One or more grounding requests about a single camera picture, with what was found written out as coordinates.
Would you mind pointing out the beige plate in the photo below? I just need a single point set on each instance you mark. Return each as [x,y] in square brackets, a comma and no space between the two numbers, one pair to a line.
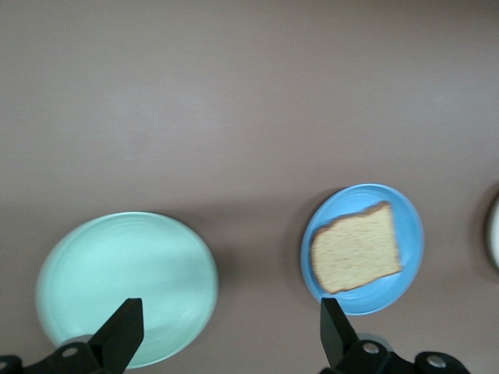
[495,233]

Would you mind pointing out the brown bread slice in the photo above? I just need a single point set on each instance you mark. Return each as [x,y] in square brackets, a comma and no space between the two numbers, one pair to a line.
[354,249]

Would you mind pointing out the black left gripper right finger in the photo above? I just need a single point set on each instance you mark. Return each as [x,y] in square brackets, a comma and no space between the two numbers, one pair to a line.
[335,339]

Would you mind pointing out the blue plate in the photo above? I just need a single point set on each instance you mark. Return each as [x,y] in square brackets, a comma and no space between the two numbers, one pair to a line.
[411,249]

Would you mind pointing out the mint green plate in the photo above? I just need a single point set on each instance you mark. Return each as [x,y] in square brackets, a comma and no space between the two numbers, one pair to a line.
[117,265]

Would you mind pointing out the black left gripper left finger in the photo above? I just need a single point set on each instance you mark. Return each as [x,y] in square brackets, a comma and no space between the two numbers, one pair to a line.
[117,335]

